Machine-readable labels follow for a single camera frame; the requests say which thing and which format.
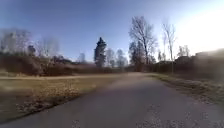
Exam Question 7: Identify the group of distant trees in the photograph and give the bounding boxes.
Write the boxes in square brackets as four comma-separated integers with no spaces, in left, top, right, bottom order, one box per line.
[75,47,129,69]

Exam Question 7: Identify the tall bare tree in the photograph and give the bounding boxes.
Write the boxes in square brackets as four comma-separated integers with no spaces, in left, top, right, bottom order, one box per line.
[128,15,159,72]

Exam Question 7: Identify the thin bare tree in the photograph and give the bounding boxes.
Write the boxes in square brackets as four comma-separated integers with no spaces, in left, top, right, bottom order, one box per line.
[161,20,178,75]

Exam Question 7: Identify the grass verge strip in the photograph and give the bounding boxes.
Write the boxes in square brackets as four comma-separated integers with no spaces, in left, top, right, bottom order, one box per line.
[146,72,224,105]

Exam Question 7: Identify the grey asphalt path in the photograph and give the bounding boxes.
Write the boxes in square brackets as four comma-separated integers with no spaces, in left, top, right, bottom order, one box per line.
[0,72,224,128]

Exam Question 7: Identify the row of bare trees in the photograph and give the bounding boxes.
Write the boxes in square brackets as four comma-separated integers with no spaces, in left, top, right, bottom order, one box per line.
[0,28,63,63]

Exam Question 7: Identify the dry grass field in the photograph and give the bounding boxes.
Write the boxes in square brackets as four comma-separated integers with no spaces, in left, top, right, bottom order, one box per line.
[0,69,129,124]

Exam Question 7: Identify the brown hedge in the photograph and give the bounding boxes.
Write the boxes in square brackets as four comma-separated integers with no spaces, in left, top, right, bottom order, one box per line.
[0,53,129,78]

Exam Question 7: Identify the dark conifer tree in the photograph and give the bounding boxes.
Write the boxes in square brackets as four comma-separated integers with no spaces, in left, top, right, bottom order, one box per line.
[93,36,108,69]

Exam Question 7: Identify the dark hedge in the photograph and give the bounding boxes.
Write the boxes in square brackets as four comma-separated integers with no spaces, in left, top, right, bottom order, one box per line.
[146,48,224,81]

